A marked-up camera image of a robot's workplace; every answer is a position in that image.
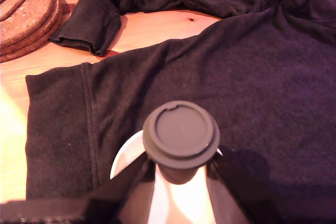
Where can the grey coffee capsule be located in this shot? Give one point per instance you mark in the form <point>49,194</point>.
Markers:
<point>181,129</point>

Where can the dark fabric cloth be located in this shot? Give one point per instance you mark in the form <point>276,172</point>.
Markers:
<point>262,77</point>

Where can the cork coaster stack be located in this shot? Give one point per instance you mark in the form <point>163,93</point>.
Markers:
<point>23,19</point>

